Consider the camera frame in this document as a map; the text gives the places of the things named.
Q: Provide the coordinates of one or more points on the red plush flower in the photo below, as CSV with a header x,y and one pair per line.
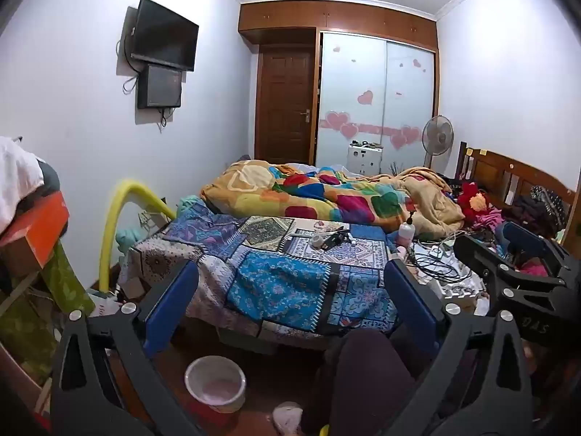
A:
x,y
472,200

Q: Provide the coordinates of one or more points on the white pump bottle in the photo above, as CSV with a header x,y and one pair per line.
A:
x,y
407,229

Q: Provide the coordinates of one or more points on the person's leg dark trousers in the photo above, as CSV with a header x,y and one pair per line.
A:
x,y
367,381

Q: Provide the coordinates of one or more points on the crumpled white tissue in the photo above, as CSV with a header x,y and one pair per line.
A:
x,y
287,418

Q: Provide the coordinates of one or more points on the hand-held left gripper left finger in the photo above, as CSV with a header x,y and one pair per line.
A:
x,y
174,302

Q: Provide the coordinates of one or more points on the wooden wardrobe frosted sliding doors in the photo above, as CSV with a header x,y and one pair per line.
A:
x,y
354,72

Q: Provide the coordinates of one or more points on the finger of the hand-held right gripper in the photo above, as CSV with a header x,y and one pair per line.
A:
x,y
522,236
474,250

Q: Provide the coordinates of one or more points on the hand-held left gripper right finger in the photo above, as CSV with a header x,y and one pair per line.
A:
x,y
408,302

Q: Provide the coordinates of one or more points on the black box under television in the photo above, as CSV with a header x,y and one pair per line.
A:
x,y
159,87

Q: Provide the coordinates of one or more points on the teal cloth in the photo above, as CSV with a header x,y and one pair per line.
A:
x,y
127,240

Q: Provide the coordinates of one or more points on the white small cabinet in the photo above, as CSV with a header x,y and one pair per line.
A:
x,y
365,159

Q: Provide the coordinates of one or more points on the pink small container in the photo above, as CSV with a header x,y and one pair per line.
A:
x,y
403,238

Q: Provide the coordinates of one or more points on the small black object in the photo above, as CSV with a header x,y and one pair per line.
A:
x,y
337,239

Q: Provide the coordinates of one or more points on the blue patchwork bedsheet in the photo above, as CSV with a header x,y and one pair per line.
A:
x,y
281,281

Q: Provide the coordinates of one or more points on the standing electric fan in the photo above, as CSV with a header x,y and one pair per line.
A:
x,y
438,134

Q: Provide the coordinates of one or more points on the green patterned cloth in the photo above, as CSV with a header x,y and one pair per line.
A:
x,y
63,281

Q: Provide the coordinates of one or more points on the orange cardboard box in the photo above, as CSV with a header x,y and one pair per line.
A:
x,y
41,231

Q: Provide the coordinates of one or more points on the white cloth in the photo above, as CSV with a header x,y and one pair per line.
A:
x,y
18,172

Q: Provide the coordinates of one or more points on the white plastic basin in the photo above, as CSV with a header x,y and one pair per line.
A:
x,y
213,386

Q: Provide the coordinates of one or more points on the wooden bed headboard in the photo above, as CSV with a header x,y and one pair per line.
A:
x,y
494,170

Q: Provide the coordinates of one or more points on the pile of dark clothes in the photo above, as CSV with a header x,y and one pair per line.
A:
x,y
535,211

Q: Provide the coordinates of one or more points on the brown wooden door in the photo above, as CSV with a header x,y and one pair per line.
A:
x,y
283,104

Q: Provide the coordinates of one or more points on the colourful patch fleece blanket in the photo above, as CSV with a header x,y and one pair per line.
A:
x,y
317,195

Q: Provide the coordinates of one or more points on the black wall television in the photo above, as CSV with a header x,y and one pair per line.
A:
x,y
163,34

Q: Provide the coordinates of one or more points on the yellow foam tube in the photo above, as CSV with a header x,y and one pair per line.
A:
x,y
109,236

